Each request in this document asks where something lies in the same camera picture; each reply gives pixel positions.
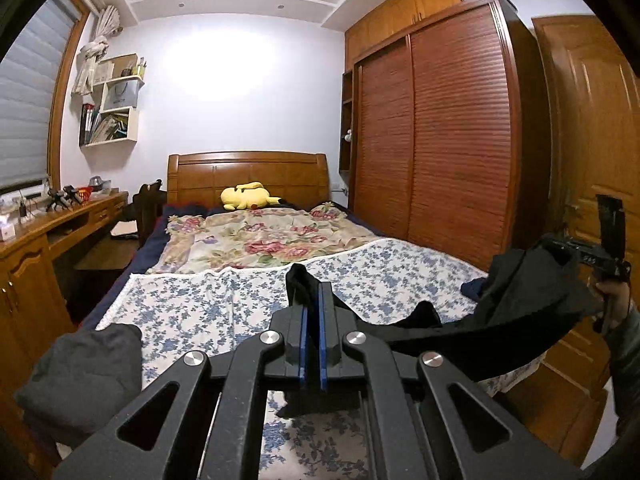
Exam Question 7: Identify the wooden desk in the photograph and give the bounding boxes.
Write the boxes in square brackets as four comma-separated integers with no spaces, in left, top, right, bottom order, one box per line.
[0,191,128,461]

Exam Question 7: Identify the tied beige curtain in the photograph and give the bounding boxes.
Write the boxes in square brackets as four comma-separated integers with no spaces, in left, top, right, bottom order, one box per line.
[71,6,123,96]

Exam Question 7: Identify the dark grey folded cloth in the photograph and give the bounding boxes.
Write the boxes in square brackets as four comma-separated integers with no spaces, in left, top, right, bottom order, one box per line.
[14,323,143,448]

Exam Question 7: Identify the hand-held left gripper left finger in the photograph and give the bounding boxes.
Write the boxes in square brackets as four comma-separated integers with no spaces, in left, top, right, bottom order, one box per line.
[52,305,308,480]

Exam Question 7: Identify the person's right forearm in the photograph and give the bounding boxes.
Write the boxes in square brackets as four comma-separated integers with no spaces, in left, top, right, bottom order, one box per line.
[602,300,640,426]

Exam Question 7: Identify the wooden bed headboard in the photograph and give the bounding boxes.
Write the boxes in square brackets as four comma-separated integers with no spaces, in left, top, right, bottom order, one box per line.
[166,151,331,211]

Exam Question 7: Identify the grey window blind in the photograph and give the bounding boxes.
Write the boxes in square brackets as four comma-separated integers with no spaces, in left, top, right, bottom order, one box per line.
[0,0,81,188]

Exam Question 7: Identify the wooden door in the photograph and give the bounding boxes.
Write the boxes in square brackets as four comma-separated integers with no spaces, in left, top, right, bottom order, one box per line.
[517,15,640,466]

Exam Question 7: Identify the white wall shelf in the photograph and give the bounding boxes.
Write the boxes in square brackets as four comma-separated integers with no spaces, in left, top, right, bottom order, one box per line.
[79,53,146,148]

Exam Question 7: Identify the dark wooden chair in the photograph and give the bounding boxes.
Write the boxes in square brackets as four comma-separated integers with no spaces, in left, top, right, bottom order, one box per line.
[120,178,168,246]

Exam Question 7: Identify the beige floral blanket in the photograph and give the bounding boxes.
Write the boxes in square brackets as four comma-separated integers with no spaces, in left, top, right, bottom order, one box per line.
[147,201,386,275]

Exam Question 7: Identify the yellow plush toy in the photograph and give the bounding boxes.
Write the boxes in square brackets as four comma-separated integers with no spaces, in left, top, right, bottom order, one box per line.
[220,181,283,212]

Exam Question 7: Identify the person's right hand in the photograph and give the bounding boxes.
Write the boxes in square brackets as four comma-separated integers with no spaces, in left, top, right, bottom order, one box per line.
[595,280,632,333]

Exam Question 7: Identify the wooden louvered wardrobe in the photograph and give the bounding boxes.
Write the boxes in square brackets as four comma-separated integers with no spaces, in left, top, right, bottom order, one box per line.
[342,0,551,273]

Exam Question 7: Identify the black double-breasted coat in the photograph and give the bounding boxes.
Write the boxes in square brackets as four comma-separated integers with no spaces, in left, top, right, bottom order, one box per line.
[275,247,601,418]

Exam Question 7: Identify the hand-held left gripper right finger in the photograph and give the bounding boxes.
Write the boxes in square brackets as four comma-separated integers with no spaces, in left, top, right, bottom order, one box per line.
[317,282,583,480]

